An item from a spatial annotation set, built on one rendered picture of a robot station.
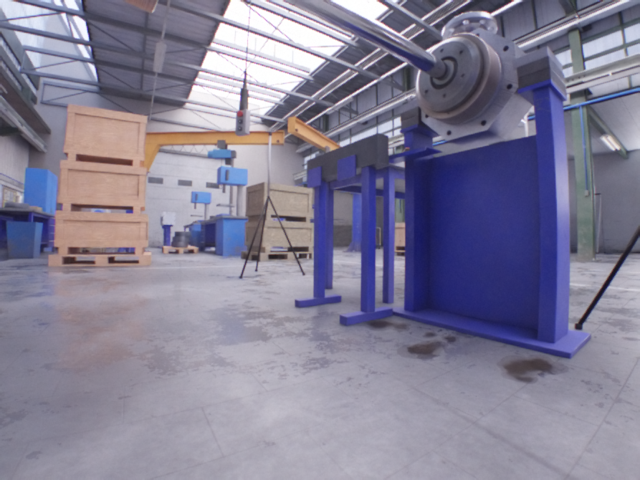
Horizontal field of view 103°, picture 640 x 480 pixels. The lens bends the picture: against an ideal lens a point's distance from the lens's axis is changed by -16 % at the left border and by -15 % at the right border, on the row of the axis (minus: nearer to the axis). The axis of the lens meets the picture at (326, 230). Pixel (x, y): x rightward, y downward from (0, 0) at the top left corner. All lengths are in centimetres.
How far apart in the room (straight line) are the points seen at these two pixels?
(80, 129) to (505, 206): 477
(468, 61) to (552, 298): 94
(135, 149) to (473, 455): 476
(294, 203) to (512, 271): 454
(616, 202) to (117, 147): 1333
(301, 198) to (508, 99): 463
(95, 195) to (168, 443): 423
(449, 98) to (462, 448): 118
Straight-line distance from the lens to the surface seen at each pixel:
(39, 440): 81
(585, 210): 718
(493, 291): 150
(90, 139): 491
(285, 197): 544
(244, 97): 166
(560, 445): 76
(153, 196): 1401
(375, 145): 143
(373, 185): 146
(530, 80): 140
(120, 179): 474
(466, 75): 137
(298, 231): 551
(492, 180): 151
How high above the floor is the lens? 38
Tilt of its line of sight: 2 degrees up
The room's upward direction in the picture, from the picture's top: 1 degrees clockwise
